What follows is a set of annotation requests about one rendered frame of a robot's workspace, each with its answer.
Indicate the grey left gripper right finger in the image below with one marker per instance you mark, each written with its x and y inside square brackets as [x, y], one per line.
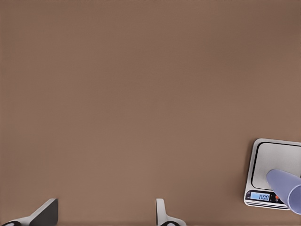
[161, 213]

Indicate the silver digital kitchen scale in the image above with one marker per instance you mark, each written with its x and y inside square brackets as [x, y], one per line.
[270, 162]

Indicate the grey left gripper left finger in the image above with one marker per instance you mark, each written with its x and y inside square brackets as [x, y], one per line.
[44, 213]

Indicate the lavender blue cup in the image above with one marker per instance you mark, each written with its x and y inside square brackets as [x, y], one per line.
[285, 186]

